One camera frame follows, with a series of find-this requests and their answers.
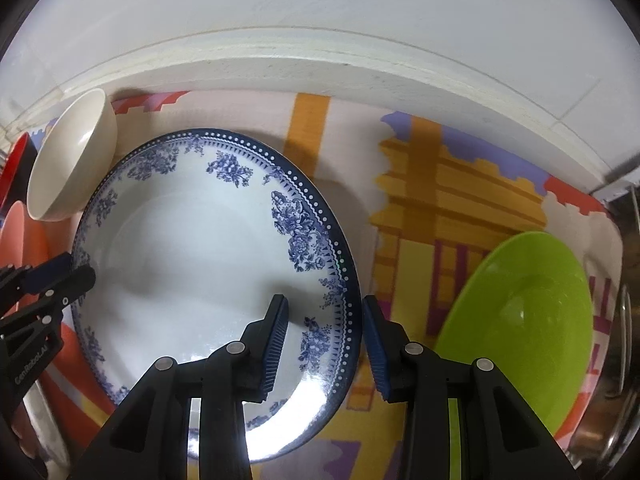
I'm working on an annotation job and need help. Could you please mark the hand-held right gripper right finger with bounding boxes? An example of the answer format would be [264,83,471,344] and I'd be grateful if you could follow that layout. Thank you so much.
[362,295,571,480]

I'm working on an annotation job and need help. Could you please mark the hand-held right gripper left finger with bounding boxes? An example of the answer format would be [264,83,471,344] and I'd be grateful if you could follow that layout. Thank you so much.
[70,294,291,480]

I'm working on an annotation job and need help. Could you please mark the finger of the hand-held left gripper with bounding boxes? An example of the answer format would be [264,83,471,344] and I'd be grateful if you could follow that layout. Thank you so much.
[0,265,97,341]
[0,251,75,311]

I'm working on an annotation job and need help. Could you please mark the blue floral white plate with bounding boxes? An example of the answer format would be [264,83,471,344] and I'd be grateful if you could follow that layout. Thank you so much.
[71,128,362,465]

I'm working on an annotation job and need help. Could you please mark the orange pink bowl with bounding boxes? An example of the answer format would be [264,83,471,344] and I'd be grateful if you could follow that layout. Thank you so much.
[0,200,53,321]

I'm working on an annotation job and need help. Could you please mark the red bowl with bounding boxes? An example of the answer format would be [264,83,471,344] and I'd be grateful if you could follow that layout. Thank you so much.
[0,132,38,211]

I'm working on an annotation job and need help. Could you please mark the small cream bowl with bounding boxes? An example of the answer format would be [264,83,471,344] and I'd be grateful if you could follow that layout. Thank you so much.
[26,88,119,222]

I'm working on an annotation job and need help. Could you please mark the green plastic bowl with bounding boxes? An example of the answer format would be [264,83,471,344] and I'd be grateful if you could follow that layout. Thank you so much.
[434,231,594,480]

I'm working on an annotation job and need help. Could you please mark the colourful printed mat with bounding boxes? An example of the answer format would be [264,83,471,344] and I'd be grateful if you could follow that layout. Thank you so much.
[30,89,623,480]

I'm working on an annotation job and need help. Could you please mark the stainless steel container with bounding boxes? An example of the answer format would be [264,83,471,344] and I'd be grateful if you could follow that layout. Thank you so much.
[575,185,640,471]

